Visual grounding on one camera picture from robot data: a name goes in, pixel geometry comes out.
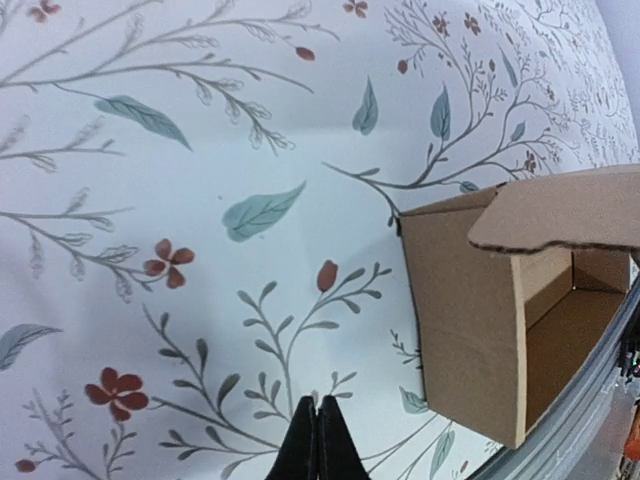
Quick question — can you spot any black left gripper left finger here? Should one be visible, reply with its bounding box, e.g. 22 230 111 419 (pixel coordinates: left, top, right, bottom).
265 396 319 480

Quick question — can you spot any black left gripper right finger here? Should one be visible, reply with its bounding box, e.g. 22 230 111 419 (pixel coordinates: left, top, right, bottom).
317 395 370 480

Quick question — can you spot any brown cardboard box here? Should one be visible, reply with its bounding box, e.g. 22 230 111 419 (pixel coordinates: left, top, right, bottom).
400 164 639 449

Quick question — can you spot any floral patterned table mat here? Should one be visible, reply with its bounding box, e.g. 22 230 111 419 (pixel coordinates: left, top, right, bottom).
1 1 639 479

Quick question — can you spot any aluminium front rail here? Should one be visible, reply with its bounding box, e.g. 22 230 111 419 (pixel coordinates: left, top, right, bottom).
469 280 639 479

